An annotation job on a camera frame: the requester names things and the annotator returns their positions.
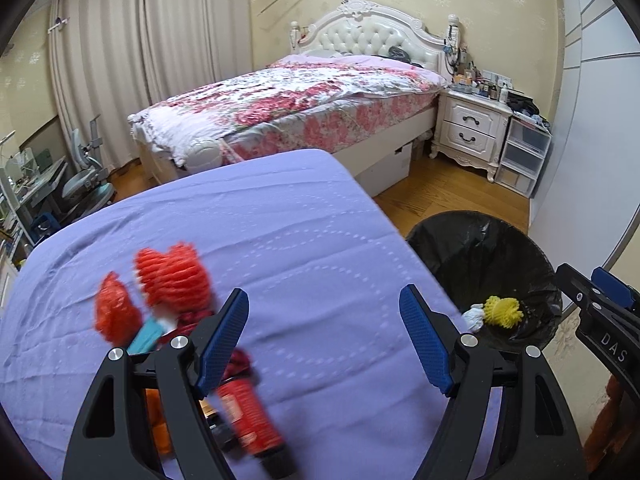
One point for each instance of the dark bag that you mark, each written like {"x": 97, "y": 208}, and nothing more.
{"x": 400, "y": 52}

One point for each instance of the cluttered study desk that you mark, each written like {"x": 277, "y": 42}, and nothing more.
{"x": 40, "y": 175}

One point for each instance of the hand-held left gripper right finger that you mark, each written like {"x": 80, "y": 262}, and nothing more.
{"x": 425, "y": 340}

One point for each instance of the cluster of toiletry bottles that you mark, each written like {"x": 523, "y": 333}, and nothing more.
{"x": 480, "y": 85}

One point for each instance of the grey-blue desk chair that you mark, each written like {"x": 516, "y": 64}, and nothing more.
{"x": 82, "y": 150}

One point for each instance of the purple tablecloth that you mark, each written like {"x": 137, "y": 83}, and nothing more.
{"x": 275, "y": 260}

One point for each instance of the dark cloth pile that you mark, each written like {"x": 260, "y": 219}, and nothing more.
{"x": 522, "y": 105}

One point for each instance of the white tufted bed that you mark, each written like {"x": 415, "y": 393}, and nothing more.
{"x": 370, "y": 35}

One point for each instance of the black trash bin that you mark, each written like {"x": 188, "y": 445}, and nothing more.
{"x": 475, "y": 260}

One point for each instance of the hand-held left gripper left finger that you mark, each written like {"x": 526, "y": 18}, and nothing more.
{"x": 225, "y": 340}

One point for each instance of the white storage box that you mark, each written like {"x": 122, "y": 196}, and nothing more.
{"x": 385, "y": 167}

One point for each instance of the floral pink blanket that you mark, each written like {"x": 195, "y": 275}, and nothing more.
{"x": 300, "y": 95}

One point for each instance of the teal pointed wrapper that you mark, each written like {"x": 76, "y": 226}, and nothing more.
{"x": 145, "y": 340}

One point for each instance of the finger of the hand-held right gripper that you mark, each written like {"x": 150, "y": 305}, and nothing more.
{"x": 612, "y": 285}
{"x": 575, "y": 282}

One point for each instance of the white crumpled tissue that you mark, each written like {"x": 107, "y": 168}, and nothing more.
{"x": 472, "y": 317}

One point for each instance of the white wardrobe door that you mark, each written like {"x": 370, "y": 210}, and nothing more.
{"x": 590, "y": 135}

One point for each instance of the person's right forearm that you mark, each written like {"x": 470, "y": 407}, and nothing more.
{"x": 607, "y": 425}

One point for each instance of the clear plastic drawer unit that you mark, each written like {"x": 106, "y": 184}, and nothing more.
{"x": 525, "y": 155}

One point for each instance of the yellow foam net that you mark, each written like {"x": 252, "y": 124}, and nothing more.
{"x": 502, "y": 312}

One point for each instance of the red bottle black cap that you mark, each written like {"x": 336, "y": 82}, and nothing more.
{"x": 250, "y": 420}

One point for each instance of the red foam net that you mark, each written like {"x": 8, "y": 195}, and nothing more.
{"x": 172, "y": 275}

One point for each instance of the white nightstand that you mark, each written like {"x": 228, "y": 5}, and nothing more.
{"x": 470, "y": 125}

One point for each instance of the white round container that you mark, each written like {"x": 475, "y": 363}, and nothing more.
{"x": 202, "y": 152}

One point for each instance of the blue plastic crate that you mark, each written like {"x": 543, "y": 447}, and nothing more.
{"x": 42, "y": 225}

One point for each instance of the beige curtain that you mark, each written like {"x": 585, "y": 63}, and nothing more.
{"x": 200, "y": 35}
{"x": 100, "y": 70}

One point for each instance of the orange packet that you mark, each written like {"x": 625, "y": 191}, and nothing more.
{"x": 160, "y": 425}

